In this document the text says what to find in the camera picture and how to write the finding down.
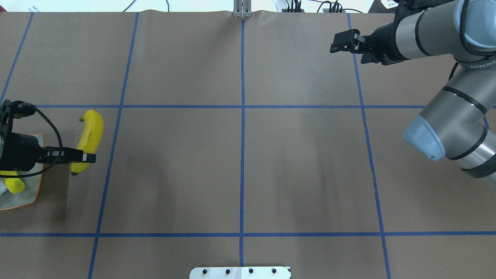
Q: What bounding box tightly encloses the grey metal bracket post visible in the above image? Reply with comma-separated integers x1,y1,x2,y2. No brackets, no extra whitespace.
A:
233,0,252,19

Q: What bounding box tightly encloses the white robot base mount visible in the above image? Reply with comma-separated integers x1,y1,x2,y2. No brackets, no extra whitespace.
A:
189,266,292,279

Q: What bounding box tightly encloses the black braided cable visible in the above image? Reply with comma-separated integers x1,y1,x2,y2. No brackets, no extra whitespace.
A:
0,102,64,179

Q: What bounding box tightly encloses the brown paper table mat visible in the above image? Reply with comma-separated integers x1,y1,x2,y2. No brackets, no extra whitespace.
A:
1,10,495,279

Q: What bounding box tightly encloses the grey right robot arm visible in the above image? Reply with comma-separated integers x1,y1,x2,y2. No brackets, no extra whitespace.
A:
330,0,496,189

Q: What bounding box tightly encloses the black power strip with plugs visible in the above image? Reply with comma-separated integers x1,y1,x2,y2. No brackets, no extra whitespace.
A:
276,0,346,14

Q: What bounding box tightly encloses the grey square plate orange rim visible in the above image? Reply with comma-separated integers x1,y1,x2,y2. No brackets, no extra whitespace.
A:
0,134,45,210

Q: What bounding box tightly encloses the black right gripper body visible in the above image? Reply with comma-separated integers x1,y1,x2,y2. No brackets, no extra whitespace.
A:
361,22,407,65

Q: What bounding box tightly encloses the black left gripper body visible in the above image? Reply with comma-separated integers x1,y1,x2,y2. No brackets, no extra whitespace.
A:
0,100,44,172

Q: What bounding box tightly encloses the black box with white label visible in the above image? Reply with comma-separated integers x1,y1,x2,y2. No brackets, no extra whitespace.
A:
367,0,399,14

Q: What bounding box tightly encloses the yellow banana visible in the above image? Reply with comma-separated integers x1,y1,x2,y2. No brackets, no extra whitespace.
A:
70,109,104,176
0,170,26,194

